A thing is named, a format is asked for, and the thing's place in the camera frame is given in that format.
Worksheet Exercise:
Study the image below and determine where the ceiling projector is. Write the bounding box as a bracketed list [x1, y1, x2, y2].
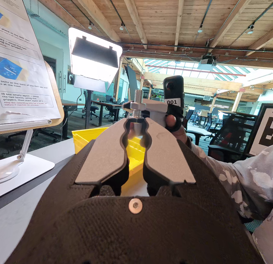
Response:
[197, 54, 217, 71]

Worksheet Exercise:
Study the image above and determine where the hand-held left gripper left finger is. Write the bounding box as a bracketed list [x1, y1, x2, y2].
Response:
[75, 119, 130, 186]

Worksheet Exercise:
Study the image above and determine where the wooden office desk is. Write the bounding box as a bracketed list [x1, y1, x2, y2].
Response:
[91, 100, 128, 122]
[61, 99, 83, 139]

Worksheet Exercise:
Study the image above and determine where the instruction sheet on stand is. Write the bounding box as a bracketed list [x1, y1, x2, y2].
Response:
[0, 61, 64, 197]

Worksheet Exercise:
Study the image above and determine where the person's right hand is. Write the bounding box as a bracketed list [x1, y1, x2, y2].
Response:
[165, 115, 192, 147]

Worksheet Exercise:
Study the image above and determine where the person's right forearm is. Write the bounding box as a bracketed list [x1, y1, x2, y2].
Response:
[185, 136, 273, 222]

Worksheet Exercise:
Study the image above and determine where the yellow plastic bin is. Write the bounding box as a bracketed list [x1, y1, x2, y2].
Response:
[72, 127, 147, 196]

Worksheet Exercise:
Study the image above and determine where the studio light panel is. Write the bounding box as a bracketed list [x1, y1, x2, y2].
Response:
[68, 27, 123, 93]

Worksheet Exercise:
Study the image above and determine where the silver hex nut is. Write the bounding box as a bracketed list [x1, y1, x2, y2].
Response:
[130, 102, 148, 111]

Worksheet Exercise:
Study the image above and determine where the black mesh office chair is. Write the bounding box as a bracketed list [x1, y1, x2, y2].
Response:
[208, 114, 256, 162]

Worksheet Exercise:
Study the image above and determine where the black panel board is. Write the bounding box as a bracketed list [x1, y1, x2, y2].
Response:
[124, 64, 139, 96]

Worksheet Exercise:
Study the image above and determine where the silver bolt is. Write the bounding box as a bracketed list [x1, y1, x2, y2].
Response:
[127, 89, 146, 123]

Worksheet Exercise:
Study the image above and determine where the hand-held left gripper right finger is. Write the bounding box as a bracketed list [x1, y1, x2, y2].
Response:
[140, 118, 196, 186]

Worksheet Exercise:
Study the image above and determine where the framed marker poster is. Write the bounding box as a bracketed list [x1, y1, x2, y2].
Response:
[248, 103, 273, 157]

